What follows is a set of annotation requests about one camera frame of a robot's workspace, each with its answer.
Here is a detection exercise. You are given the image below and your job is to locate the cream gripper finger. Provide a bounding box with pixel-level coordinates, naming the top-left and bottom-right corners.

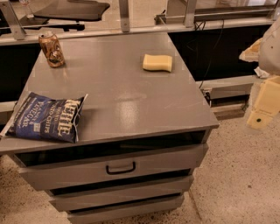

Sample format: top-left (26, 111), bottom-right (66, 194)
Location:
top-left (247, 76), bottom-right (280, 130)

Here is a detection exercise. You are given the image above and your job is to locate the orange soda can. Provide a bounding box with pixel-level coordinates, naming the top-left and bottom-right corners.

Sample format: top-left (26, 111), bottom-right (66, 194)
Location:
top-left (38, 31), bottom-right (65, 68)

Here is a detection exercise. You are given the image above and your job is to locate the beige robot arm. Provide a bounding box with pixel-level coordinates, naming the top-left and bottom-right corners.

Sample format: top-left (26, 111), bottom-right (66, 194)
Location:
top-left (240, 17), bottom-right (280, 130)

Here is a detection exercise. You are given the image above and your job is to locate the white crumpled packet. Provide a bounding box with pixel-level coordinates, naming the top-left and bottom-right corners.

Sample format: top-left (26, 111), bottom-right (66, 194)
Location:
top-left (254, 66), bottom-right (270, 79)

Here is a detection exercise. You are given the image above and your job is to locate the grey drawer cabinet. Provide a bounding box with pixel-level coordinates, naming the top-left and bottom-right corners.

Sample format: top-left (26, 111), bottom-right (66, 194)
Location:
top-left (0, 33), bottom-right (218, 224)

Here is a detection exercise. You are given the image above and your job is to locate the yellow sponge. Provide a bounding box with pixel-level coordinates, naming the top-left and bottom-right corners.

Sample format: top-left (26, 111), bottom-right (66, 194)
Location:
top-left (143, 54), bottom-right (172, 72)

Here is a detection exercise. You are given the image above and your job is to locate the black office chair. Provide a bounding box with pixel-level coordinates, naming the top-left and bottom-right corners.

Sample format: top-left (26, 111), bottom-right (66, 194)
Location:
top-left (19, 0), bottom-right (110, 32)

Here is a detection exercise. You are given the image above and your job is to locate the blue kettle chips bag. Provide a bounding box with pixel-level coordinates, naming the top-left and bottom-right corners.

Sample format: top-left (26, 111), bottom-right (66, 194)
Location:
top-left (1, 92), bottom-right (88, 144)

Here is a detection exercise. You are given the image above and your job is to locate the black hanging cable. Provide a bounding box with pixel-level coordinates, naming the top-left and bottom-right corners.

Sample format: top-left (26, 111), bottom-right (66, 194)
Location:
top-left (198, 19), bottom-right (226, 90)

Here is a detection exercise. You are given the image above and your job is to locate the black drawer handle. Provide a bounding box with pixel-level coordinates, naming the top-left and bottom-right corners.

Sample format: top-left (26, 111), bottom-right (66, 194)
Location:
top-left (106, 162), bottom-right (137, 175)

